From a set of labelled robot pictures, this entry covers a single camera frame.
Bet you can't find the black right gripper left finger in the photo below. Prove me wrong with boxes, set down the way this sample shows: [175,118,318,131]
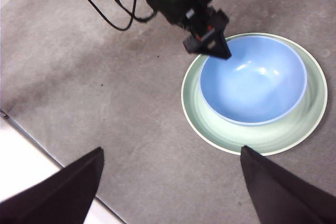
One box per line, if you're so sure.
[0,147,105,224]

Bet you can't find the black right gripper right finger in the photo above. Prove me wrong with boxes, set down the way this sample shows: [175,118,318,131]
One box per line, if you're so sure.
[240,145,336,224]

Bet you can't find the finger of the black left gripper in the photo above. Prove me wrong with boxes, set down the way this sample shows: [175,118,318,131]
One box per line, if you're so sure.
[195,31,232,60]

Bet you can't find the blue ribbed bowl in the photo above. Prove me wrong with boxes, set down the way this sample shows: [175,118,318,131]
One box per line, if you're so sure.
[199,36,308,126]

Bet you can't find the pale green round plate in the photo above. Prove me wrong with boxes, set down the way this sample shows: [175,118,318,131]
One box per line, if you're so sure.
[181,32,329,156]

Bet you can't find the thin smooth black cable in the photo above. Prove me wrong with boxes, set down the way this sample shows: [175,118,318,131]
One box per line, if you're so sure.
[62,0,139,31]

